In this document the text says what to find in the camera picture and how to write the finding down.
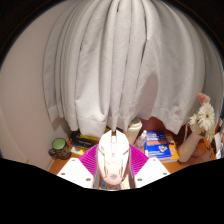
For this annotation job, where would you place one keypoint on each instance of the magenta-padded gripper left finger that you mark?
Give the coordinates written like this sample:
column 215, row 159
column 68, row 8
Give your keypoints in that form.
column 75, row 170

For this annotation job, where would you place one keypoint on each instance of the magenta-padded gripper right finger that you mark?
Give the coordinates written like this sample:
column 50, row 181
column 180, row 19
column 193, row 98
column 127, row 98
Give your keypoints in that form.
column 151, row 170

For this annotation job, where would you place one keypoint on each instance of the pink white computer mouse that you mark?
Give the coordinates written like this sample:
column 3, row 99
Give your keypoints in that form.
column 113, row 160

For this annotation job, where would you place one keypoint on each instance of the white and yellow book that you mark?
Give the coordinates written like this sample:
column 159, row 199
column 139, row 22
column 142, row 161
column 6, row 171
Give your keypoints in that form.
column 77, row 151

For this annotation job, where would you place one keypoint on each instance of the dark book with white pages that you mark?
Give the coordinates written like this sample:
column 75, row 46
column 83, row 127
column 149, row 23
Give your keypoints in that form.
column 85, row 146

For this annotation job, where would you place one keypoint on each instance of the blue cover book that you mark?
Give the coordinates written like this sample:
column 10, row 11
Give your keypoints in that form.
column 156, row 145

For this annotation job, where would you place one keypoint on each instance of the dark mug with green inside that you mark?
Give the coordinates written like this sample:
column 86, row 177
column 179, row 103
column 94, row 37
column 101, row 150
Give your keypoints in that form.
column 60, row 149

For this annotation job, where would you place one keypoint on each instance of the orange cover book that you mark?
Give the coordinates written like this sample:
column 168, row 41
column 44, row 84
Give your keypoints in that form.
column 173, row 150

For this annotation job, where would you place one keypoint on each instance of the black cover book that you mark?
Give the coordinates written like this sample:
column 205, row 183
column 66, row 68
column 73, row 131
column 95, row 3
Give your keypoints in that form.
column 78, row 138

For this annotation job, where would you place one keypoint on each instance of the white ceramic pitcher vase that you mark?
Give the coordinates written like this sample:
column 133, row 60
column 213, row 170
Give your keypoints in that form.
column 188, row 148

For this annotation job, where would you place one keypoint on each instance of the cream lidded tumbler cup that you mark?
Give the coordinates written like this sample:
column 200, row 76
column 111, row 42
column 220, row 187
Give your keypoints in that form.
column 132, row 131

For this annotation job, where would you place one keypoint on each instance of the white and pink flower bouquet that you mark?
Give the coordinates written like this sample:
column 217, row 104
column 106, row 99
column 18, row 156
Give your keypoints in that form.
column 204, row 116

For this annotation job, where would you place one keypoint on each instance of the white pleated curtain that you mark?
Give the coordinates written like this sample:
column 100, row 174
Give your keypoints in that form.
column 126, row 60

